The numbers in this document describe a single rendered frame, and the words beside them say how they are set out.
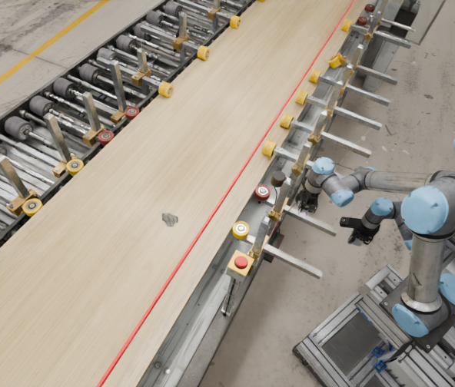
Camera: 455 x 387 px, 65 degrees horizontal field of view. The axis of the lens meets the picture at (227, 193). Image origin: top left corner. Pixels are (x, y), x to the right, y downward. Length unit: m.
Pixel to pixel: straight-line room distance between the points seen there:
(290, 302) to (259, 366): 0.46
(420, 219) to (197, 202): 1.01
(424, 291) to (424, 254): 0.14
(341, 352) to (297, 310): 0.40
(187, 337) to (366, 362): 1.09
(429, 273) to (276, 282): 1.50
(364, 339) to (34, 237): 1.86
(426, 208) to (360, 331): 1.45
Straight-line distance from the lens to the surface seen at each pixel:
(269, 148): 1.89
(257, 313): 2.47
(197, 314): 1.78
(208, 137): 1.99
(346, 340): 2.35
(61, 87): 2.49
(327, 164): 1.38
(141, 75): 2.28
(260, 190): 1.79
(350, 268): 2.78
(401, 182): 1.30
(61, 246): 1.69
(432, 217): 1.06
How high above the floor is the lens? 2.33
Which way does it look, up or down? 54 degrees down
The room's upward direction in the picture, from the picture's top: 9 degrees clockwise
